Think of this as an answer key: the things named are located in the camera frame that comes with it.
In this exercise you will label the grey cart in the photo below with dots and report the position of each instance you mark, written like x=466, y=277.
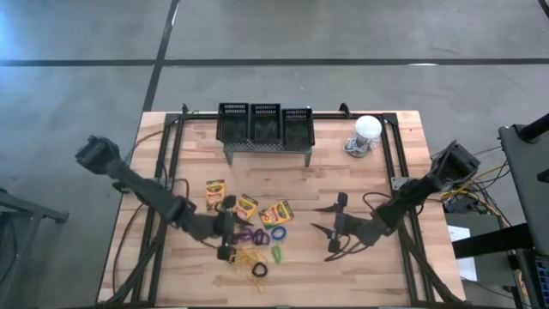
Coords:
x=527, y=180

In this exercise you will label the black crossbar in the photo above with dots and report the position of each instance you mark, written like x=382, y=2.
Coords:
x=493, y=242

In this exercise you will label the silver metal bracket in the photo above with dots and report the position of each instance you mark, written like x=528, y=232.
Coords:
x=398, y=183

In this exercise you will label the grey side table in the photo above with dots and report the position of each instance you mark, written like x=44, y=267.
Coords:
x=25, y=210

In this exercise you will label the grey perforated metal shelf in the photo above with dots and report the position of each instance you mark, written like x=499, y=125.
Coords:
x=257, y=148

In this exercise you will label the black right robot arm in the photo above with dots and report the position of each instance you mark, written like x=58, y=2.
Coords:
x=412, y=189

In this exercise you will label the white mushroom-shaped lamp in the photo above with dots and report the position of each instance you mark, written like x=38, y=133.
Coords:
x=368, y=126

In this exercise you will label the yellow green crayon box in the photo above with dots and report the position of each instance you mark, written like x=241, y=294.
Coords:
x=215, y=194
x=245, y=207
x=276, y=214

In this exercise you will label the white paper sheet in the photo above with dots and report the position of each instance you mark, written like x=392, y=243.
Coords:
x=467, y=268

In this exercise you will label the yellow rubber band bundle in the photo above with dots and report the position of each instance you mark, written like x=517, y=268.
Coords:
x=246, y=257

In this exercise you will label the blue keyboard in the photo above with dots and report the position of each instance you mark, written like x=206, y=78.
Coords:
x=544, y=274

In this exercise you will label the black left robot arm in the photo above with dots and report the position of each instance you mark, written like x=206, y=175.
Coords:
x=146, y=189

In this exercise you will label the black pole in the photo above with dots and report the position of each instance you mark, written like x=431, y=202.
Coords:
x=536, y=128

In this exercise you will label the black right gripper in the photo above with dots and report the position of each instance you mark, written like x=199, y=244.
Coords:
x=343, y=227

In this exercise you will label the black aluminium table frame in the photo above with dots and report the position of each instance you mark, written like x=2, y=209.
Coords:
x=201, y=116

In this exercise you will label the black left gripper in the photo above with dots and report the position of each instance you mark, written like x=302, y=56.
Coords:
x=227, y=223

